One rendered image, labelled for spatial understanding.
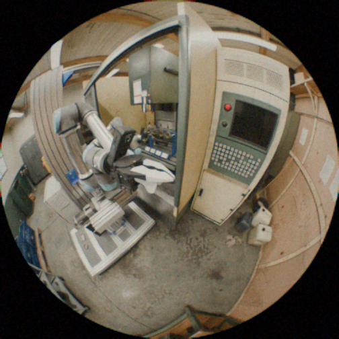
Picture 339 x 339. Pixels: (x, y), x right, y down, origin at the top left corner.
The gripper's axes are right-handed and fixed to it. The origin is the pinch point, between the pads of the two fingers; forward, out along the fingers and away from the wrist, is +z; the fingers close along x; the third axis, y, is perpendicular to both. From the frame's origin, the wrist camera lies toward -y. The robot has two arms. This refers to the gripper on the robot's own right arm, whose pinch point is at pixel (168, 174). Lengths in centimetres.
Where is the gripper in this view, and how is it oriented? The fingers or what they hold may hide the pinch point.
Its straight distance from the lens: 20.4
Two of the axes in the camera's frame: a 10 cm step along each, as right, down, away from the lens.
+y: -0.5, 8.5, 5.2
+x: -3.9, 4.6, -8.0
